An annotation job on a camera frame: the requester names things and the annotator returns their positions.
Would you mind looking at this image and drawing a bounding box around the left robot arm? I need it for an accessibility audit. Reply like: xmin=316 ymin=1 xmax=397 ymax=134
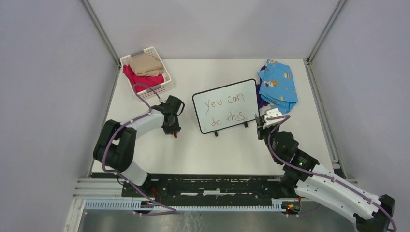
xmin=93 ymin=95 xmax=185 ymax=197

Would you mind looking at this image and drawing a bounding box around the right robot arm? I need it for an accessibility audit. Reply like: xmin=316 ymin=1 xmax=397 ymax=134
xmin=255 ymin=115 xmax=397 ymax=232

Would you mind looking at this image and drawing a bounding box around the beige folded cloth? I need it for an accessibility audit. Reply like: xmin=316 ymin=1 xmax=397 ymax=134
xmin=129 ymin=54 xmax=164 ymax=76

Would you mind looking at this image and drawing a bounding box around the blue patterned cloth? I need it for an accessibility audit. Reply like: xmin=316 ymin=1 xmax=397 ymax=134
xmin=260 ymin=59 xmax=298 ymax=114

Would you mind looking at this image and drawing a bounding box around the white plastic basket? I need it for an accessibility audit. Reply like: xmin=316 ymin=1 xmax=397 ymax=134
xmin=120 ymin=47 xmax=173 ymax=99

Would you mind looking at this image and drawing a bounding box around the magenta cloth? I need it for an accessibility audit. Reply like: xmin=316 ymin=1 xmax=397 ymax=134
xmin=123 ymin=65 xmax=164 ymax=93

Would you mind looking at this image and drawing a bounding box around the purple cloth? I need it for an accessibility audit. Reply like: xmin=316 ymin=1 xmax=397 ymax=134
xmin=256 ymin=65 xmax=268 ymax=110

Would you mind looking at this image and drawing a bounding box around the purple cable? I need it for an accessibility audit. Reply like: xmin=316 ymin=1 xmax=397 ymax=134
xmin=266 ymin=115 xmax=397 ymax=232
xmin=101 ymin=83 xmax=178 ymax=217

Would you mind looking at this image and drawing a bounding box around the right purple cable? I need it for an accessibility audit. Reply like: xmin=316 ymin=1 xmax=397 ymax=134
xmin=266 ymin=115 xmax=397 ymax=232

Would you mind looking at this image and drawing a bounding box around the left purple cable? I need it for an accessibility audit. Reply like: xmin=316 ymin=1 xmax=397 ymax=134
xmin=101 ymin=83 xmax=178 ymax=217

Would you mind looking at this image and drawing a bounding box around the black framed whiteboard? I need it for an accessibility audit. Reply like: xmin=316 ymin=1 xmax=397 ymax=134
xmin=192 ymin=79 xmax=260 ymax=134

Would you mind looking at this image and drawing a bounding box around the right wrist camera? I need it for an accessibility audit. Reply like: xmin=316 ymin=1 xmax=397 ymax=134
xmin=262 ymin=108 xmax=283 ymax=128

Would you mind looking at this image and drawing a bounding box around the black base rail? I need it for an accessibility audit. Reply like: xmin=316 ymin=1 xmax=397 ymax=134
xmin=121 ymin=174 xmax=301 ymax=215

